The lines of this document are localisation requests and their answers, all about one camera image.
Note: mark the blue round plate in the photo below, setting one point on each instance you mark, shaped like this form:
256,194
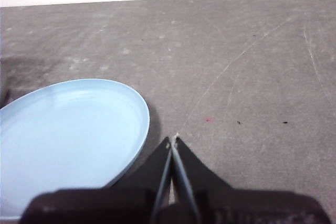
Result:
65,134

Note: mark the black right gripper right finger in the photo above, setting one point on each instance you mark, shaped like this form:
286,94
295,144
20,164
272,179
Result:
194,171

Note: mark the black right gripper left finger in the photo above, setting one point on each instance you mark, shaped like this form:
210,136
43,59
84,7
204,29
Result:
149,174

